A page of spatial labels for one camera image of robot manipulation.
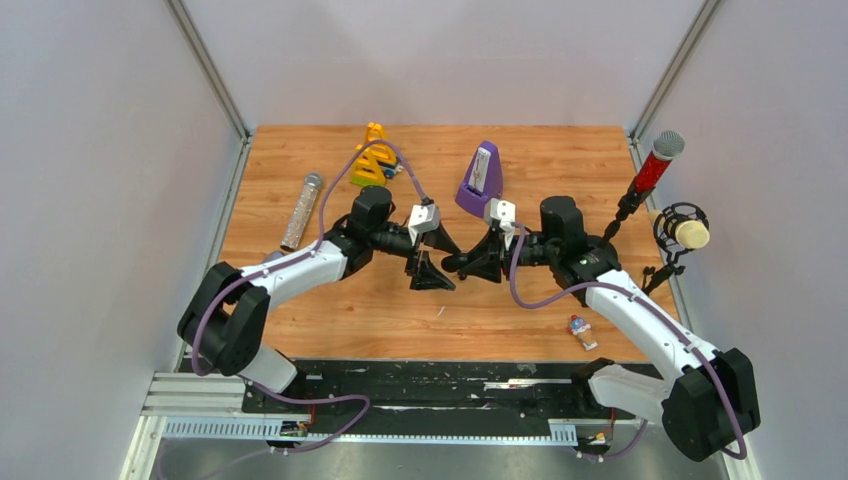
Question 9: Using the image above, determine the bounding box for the small toy figure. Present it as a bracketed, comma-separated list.
[568, 315, 598, 351]

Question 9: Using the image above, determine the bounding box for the yellow toy block on car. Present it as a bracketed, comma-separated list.
[363, 122, 405, 180]

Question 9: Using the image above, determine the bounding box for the yellow toy block tower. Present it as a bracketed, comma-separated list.
[349, 146, 387, 187]

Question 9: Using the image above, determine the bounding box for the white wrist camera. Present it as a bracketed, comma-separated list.
[483, 198, 516, 234]
[407, 203, 441, 247]

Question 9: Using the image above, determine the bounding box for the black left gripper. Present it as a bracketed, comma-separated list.
[370, 221, 460, 292]

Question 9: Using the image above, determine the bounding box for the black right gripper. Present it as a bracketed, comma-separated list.
[460, 228, 558, 284]

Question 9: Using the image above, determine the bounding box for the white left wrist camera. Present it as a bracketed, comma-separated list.
[407, 203, 441, 247]

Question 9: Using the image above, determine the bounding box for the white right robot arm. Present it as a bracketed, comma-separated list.
[442, 196, 761, 461]

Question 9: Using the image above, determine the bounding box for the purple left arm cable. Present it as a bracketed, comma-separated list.
[190, 139, 436, 458]

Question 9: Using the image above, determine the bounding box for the silver glitter microphone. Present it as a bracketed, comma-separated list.
[280, 172, 324, 252]

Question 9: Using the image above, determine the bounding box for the purple metronome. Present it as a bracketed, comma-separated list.
[455, 141, 504, 218]

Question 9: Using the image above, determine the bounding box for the beige microphone in shock mount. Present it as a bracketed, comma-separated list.
[641, 202, 710, 295]

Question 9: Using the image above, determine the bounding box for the red microphone on stand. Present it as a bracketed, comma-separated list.
[600, 130, 685, 246]

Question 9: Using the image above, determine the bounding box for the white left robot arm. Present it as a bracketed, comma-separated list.
[177, 186, 460, 413]

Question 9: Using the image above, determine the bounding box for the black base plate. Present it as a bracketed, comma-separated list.
[178, 356, 664, 439]

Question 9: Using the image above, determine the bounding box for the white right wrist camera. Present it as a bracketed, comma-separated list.
[483, 198, 516, 234]

